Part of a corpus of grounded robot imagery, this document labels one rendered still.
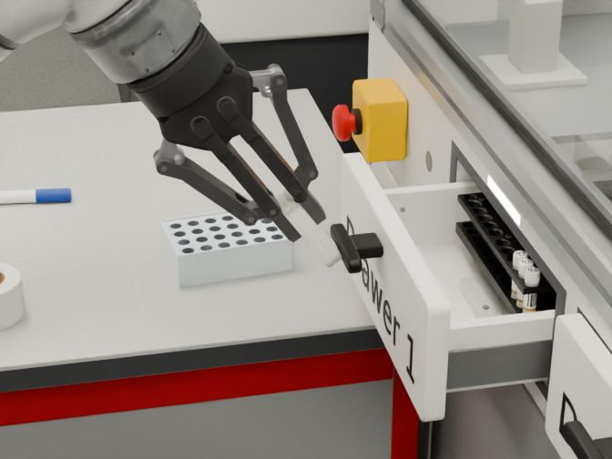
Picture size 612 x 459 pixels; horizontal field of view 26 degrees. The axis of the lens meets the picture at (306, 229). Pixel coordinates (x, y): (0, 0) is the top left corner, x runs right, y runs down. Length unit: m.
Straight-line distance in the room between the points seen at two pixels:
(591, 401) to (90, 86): 3.11
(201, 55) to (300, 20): 0.91
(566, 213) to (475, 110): 0.21
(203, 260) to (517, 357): 0.41
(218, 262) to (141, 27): 0.44
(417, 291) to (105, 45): 0.30
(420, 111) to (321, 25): 0.56
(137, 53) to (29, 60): 3.22
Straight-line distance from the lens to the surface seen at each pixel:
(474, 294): 1.18
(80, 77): 4.03
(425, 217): 1.27
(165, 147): 1.06
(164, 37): 0.98
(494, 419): 1.25
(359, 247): 1.12
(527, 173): 1.09
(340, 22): 1.92
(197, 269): 1.36
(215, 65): 1.01
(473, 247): 1.21
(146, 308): 1.33
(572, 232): 1.01
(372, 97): 1.42
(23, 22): 0.98
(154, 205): 1.53
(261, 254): 1.37
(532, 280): 1.10
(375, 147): 1.43
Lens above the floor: 1.45
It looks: 28 degrees down
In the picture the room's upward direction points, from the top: straight up
